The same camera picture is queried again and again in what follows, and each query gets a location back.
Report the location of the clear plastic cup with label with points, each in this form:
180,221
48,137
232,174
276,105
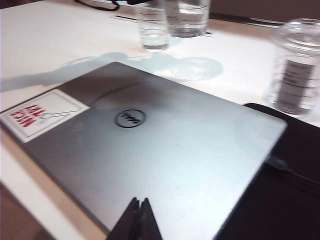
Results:
190,25

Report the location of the silver Dell laptop with sticker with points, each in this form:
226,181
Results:
175,162

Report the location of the black mouse mat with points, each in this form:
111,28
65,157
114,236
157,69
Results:
287,200

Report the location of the short clear cup with label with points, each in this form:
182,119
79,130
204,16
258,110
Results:
295,75

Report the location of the tall clear unlabeled plastic cup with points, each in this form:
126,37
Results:
152,37

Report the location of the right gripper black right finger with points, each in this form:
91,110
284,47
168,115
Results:
148,225

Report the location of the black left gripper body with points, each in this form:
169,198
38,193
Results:
137,2

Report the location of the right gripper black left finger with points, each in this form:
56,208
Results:
127,225

